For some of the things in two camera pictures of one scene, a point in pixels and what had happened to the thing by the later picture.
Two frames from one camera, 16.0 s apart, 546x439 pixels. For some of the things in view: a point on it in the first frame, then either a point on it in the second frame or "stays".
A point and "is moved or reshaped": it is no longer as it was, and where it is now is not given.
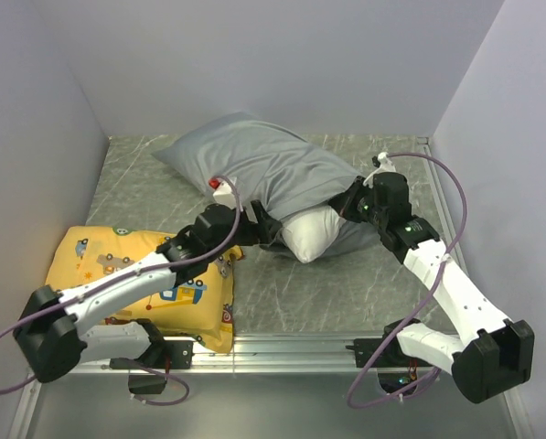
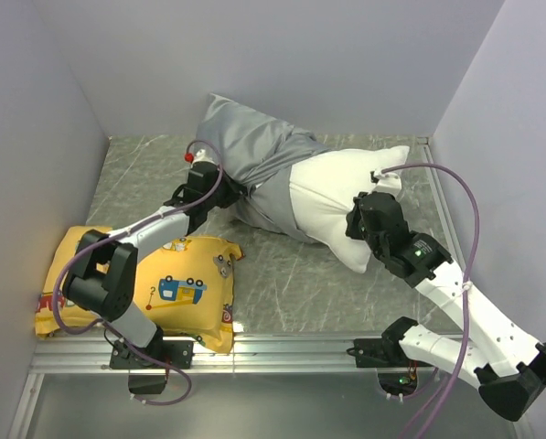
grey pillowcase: [283, 172] is moved or reshaped
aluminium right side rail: [445, 213] stays
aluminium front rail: [262, 355] stays
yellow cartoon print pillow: [200, 308] stays
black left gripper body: [251, 233] -> [224, 196]
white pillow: [308, 232] is moved or reshaped
